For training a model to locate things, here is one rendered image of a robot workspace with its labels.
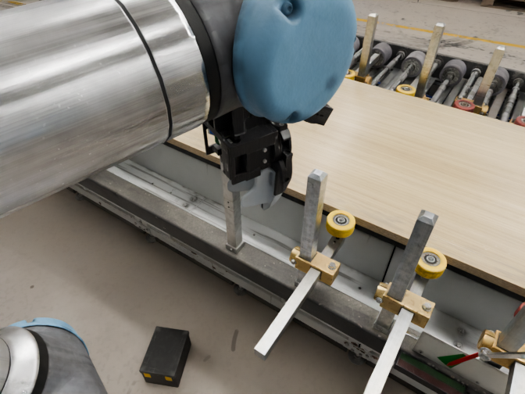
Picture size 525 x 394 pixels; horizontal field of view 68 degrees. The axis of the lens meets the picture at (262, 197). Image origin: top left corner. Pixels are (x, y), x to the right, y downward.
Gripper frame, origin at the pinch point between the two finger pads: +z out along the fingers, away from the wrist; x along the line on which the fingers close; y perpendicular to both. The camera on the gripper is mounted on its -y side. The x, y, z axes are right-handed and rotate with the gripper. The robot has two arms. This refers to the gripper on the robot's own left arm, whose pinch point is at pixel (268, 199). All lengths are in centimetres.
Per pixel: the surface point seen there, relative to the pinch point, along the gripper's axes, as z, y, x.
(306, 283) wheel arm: 49, -20, -11
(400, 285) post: 40, -34, 6
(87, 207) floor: 132, 23, -171
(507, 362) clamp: 48, -44, 30
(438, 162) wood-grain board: 42, -82, -22
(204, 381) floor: 132, 7, -37
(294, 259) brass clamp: 49, -22, -19
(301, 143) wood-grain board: 42, -50, -55
